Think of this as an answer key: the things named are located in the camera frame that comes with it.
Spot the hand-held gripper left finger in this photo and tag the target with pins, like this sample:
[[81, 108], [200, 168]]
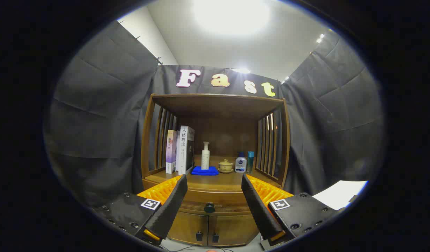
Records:
[[173, 203]]

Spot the black drawer knob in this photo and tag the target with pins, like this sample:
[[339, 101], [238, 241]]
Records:
[[209, 207]]

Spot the wooden countertop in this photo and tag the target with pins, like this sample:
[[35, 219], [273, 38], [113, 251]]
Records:
[[214, 182]]

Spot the thick white book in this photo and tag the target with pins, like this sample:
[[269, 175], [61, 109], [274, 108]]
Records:
[[183, 150]]

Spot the slim teal bottle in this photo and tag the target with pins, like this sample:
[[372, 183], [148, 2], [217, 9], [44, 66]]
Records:
[[250, 161]]

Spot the white pump bottle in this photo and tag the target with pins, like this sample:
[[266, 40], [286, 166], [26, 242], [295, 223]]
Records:
[[205, 157]]

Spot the blue folded cloth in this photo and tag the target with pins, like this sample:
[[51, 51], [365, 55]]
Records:
[[204, 171]]

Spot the wooden cabinet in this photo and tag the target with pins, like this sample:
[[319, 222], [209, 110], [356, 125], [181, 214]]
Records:
[[218, 105]]

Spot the white bottle blue cap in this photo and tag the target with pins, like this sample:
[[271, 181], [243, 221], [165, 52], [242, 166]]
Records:
[[240, 164]]

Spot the wooden cabinet door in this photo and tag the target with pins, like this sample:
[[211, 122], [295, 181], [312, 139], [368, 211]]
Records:
[[234, 229], [188, 225]]

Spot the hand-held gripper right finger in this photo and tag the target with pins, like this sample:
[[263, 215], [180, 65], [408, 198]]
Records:
[[258, 206]]

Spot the purple book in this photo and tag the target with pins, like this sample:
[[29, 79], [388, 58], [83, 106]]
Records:
[[171, 150]]

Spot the wooden drawer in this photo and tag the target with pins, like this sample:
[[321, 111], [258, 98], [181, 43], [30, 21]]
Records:
[[225, 204]]

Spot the yellow lidded teacup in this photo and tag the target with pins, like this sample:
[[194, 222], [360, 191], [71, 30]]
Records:
[[225, 166]]

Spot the black backdrop cloth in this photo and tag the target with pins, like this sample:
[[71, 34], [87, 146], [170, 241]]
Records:
[[96, 122]]

